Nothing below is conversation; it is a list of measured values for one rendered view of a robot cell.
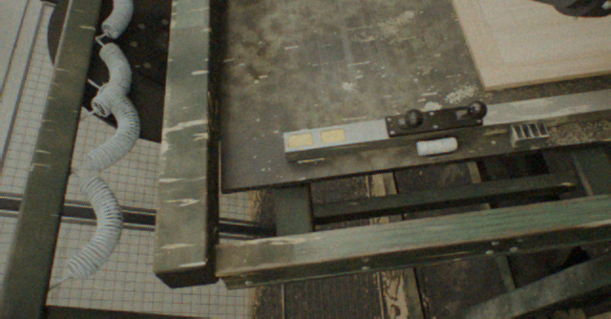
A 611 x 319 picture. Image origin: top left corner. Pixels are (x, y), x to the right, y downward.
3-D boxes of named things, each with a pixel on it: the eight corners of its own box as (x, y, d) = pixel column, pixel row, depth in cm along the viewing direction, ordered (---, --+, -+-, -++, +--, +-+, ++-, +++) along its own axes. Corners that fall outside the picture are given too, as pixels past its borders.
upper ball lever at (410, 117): (414, 131, 105) (427, 126, 92) (396, 134, 105) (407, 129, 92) (411, 114, 106) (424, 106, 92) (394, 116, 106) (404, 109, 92)
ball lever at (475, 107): (471, 123, 105) (492, 117, 92) (452, 126, 105) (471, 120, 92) (468, 106, 105) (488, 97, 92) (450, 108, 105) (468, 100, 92)
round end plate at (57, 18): (280, 155, 172) (23, 108, 139) (273, 162, 177) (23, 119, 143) (268, -1, 215) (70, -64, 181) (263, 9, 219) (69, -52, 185)
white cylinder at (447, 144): (418, 158, 105) (455, 153, 105) (420, 151, 103) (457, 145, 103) (415, 146, 107) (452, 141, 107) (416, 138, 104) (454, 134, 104)
